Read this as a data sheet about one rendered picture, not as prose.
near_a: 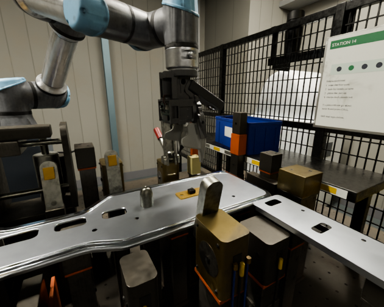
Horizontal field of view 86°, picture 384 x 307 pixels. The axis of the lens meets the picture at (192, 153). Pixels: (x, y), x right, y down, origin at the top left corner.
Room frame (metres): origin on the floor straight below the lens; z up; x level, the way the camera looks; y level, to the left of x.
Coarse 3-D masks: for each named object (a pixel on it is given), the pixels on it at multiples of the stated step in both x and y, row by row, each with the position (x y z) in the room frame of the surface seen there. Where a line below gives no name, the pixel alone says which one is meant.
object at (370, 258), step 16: (256, 208) 0.45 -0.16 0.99; (272, 208) 0.44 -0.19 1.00; (288, 208) 0.44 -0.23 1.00; (304, 208) 0.44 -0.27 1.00; (288, 224) 0.38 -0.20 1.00; (304, 224) 0.38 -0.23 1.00; (336, 224) 0.38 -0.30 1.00; (320, 240) 0.33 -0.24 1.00; (336, 240) 0.33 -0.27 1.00; (352, 240) 0.33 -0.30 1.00; (368, 240) 0.33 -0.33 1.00; (336, 256) 0.29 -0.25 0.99; (352, 256) 0.29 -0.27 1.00; (368, 256) 0.29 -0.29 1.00; (368, 272) 0.26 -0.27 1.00
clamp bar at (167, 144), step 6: (162, 126) 0.65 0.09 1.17; (168, 126) 0.66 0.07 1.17; (162, 132) 0.65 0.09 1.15; (162, 138) 0.65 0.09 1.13; (168, 144) 0.65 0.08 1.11; (174, 144) 0.65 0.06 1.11; (168, 150) 0.64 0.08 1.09; (174, 150) 0.64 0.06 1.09; (174, 156) 0.64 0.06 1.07; (168, 162) 0.63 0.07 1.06; (174, 162) 0.64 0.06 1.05
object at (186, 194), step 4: (196, 188) 0.55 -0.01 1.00; (176, 192) 0.52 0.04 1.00; (180, 192) 0.52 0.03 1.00; (184, 192) 0.52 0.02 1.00; (188, 192) 0.52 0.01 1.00; (192, 192) 0.51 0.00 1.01; (196, 192) 0.52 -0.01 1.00; (180, 196) 0.50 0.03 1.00; (184, 196) 0.50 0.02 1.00; (188, 196) 0.50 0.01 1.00; (192, 196) 0.50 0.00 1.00
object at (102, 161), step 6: (102, 162) 0.58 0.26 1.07; (120, 162) 0.58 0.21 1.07; (102, 168) 0.56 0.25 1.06; (120, 168) 0.58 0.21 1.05; (102, 174) 0.56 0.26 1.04; (102, 180) 0.57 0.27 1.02; (102, 186) 0.60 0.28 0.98; (108, 192) 0.56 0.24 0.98; (120, 210) 0.58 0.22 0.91; (108, 216) 0.59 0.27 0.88; (114, 216) 0.57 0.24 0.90; (114, 258) 0.56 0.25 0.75; (114, 264) 0.56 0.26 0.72; (114, 270) 0.55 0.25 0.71
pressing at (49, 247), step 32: (128, 192) 0.52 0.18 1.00; (160, 192) 0.52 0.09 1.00; (224, 192) 0.52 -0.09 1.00; (256, 192) 0.52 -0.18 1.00; (32, 224) 0.37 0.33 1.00; (96, 224) 0.38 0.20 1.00; (128, 224) 0.38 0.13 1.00; (160, 224) 0.38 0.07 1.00; (192, 224) 0.39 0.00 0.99; (0, 256) 0.29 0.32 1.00; (32, 256) 0.29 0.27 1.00; (64, 256) 0.29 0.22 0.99
